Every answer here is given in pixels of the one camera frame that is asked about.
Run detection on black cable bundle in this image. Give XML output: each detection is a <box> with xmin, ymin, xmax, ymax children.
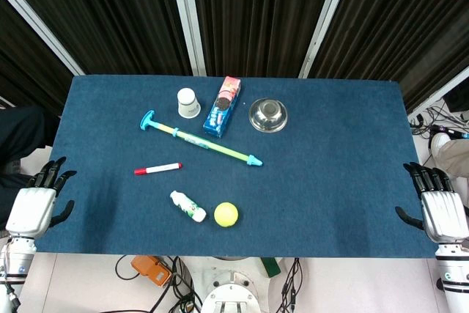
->
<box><xmin>280</xmin><ymin>257</ymin><xmax>303</xmax><ymax>313</ymax></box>

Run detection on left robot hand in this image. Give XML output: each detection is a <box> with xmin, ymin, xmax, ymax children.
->
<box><xmin>4</xmin><ymin>156</ymin><xmax>78</xmax><ymax>238</ymax></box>

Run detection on white paper cup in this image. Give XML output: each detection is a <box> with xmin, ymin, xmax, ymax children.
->
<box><xmin>177</xmin><ymin>87</ymin><xmax>203</xmax><ymax>119</ymax></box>

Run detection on green bracket piece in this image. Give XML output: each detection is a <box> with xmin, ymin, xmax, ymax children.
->
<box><xmin>260</xmin><ymin>257</ymin><xmax>281</xmax><ymax>278</ymax></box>

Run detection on stainless steel bowl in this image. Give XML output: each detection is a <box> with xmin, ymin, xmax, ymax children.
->
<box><xmin>248</xmin><ymin>97</ymin><xmax>289</xmax><ymax>133</ymax></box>

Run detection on blue and yellow toy water pump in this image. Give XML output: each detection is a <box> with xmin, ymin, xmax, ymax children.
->
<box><xmin>139</xmin><ymin>109</ymin><xmax>264</xmax><ymax>167</ymax></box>

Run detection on small white yogurt bottle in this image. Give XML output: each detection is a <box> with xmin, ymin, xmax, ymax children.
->
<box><xmin>169</xmin><ymin>190</ymin><xmax>207</xmax><ymax>223</ymax></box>

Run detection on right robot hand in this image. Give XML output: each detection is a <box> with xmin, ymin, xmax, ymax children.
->
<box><xmin>394</xmin><ymin>161</ymin><xmax>469</xmax><ymax>244</ymax></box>

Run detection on person in dark clothing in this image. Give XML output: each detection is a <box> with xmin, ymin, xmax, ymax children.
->
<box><xmin>0</xmin><ymin>105</ymin><xmax>62</xmax><ymax>221</ymax></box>

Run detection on blue Oreo cookie box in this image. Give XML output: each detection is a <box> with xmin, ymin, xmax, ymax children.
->
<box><xmin>202</xmin><ymin>76</ymin><xmax>243</xmax><ymax>139</ymax></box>

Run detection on black box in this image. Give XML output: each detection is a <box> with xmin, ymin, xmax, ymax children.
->
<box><xmin>442</xmin><ymin>84</ymin><xmax>469</xmax><ymax>113</ymax></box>

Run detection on orange pedal box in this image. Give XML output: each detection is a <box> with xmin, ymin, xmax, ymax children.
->
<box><xmin>130</xmin><ymin>255</ymin><xmax>173</xmax><ymax>289</ymax></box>

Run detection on red white marker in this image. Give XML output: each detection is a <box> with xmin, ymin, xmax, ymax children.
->
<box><xmin>133</xmin><ymin>161</ymin><xmax>183</xmax><ymax>177</ymax></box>

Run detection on person in beige trousers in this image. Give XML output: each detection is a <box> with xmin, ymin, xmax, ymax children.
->
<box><xmin>429</xmin><ymin>132</ymin><xmax>469</xmax><ymax>179</ymax></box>

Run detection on black floor cables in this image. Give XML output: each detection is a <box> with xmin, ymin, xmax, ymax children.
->
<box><xmin>408</xmin><ymin>105</ymin><xmax>469</xmax><ymax>141</ymax></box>

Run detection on yellow tennis ball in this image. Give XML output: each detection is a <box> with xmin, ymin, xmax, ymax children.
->
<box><xmin>213</xmin><ymin>202</ymin><xmax>239</xmax><ymax>228</ymax></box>

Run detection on white robot torso base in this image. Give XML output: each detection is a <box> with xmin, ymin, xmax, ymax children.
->
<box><xmin>188</xmin><ymin>256</ymin><xmax>273</xmax><ymax>313</ymax></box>

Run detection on blue felt table mat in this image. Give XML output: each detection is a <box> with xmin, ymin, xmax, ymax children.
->
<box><xmin>35</xmin><ymin>75</ymin><xmax>439</xmax><ymax>259</ymax></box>

